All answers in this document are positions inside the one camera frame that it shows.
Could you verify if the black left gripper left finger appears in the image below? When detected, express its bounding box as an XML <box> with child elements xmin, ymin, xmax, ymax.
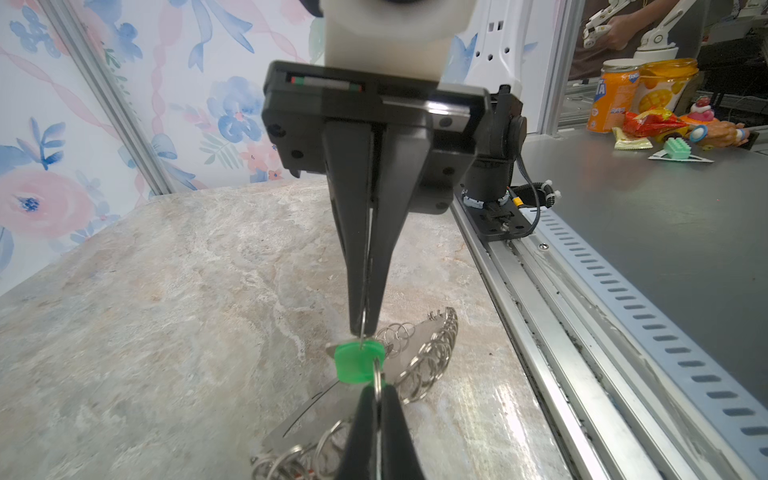
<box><xmin>335</xmin><ymin>385</ymin><xmax>379</xmax><ymax>480</ymax></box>

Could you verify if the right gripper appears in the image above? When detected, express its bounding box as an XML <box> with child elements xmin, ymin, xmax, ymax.
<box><xmin>262</xmin><ymin>61</ymin><xmax>491</xmax><ymax>336</ymax></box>

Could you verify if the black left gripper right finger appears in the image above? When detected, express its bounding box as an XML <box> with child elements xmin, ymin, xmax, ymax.
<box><xmin>379</xmin><ymin>385</ymin><xmax>425</xmax><ymax>480</ymax></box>

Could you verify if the green key tag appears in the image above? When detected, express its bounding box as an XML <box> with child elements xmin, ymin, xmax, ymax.
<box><xmin>333</xmin><ymin>340</ymin><xmax>386</xmax><ymax>385</ymax></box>

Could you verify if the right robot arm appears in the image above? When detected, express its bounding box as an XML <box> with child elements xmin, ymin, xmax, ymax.
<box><xmin>262</xmin><ymin>1</ymin><xmax>532</xmax><ymax>337</ymax></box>

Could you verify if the orange soda can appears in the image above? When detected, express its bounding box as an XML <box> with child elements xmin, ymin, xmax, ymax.
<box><xmin>587</xmin><ymin>58</ymin><xmax>641</xmax><ymax>133</ymax></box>

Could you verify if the red snack packet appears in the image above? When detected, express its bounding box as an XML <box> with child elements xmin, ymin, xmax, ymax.
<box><xmin>622</xmin><ymin>108</ymin><xmax>689</xmax><ymax>138</ymax></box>

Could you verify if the yellow snack jar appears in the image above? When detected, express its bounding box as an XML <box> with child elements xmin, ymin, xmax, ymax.
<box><xmin>630</xmin><ymin>58</ymin><xmax>699</xmax><ymax>114</ymax></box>

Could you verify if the green toy block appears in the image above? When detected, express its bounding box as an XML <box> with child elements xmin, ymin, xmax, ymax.
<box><xmin>664</xmin><ymin>137</ymin><xmax>691</xmax><ymax>161</ymax></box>

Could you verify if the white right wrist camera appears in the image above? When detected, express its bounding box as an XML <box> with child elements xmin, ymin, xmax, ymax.
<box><xmin>319</xmin><ymin>0</ymin><xmax>476</xmax><ymax>82</ymax></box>

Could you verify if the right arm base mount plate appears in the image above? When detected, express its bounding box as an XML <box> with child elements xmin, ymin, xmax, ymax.
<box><xmin>459</xmin><ymin>189</ymin><xmax>535</xmax><ymax>242</ymax></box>

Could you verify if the aluminium corner post right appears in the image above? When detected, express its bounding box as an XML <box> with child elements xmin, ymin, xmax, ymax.
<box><xmin>39</xmin><ymin>0</ymin><xmax>176</xmax><ymax>195</ymax></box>

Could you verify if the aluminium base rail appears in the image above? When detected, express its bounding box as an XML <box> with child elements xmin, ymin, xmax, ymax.
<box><xmin>452</xmin><ymin>204</ymin><xmax>767</xmax><ymax>479</ymax></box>

